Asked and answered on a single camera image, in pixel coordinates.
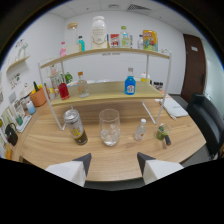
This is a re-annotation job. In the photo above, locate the clear cup of limes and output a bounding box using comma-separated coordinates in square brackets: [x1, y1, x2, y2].
[155, 122, 172, 149]

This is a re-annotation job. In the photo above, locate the clear bottle red label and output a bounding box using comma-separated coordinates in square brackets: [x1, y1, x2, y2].
[134, 118, 148, 142]

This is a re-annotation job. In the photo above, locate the silver black soda water can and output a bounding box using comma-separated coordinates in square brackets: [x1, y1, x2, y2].
[62, 108, 89, 146]

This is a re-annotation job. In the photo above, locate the clear glass with ice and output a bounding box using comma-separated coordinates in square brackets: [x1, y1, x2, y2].
[98, 108, 121, 147]

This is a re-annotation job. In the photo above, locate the white notebook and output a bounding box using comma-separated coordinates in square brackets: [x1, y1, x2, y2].
[163, 98, 189, 118]

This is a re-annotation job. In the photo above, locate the white tray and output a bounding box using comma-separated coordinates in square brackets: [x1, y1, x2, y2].
[15, 114, 34, 133]

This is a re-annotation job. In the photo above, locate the black chair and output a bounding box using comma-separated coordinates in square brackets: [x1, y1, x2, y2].
[186, 93, 224, 159]

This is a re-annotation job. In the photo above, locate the black handbag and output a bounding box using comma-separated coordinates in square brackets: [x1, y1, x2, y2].
[4, 122, 19, 147]

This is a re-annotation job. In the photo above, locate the white bottle blue base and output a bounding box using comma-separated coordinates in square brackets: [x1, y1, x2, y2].
[26, 100, 37, 115]

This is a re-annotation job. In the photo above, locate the small red liquid bottle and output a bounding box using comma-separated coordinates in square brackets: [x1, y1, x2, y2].
[58, 78, 71, 101]

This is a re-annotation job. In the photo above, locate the orange pot with utensils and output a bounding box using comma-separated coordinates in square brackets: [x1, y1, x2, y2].
[29, 81, 48, 108]

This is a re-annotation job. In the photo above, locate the clear bottle orange cap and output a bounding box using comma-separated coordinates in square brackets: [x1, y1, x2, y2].
[76, 71, 90, 99]

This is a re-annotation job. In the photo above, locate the white wood two-tier shelf rack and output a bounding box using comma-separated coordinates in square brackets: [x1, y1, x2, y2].
[37, 47, 173, 132]

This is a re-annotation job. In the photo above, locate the blue liquid bottle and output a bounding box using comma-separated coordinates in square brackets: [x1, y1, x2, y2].
[124, 67, 137, 96]

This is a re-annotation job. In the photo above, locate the green potted plant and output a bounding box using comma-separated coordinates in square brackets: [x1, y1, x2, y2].
[63, 71, 74, 84]

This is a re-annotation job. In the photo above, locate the brown door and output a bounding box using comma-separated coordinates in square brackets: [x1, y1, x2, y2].
[180, 33, 205, 104]

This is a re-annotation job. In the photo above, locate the small pink bottle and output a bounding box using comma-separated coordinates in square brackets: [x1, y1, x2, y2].
[59, 41, 67, 58]

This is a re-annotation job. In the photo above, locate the small teal bottle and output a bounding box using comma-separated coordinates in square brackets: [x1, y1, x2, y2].
[78, 35, 86, 53]

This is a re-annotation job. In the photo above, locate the small clear bottle blue cap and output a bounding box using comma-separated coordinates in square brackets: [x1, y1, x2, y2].
[137, 34, 145, 50]

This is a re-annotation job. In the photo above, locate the yellow printed drink can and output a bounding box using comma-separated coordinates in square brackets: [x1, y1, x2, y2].
[142, 29, 159, 53]

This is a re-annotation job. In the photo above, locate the clear bottle green cap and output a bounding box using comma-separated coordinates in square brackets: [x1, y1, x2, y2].
[118, 25, 132, 49]

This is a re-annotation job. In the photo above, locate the large white milk bottle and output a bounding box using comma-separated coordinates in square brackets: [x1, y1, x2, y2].
[91, 15, 108, 50]

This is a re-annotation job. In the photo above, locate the ceiling air vent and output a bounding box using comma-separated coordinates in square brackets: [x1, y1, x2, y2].
[127, 3, 151, 12]

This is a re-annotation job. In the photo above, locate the wooden wall shelf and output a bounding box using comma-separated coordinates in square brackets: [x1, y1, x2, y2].
[6, 55, 31, 73]

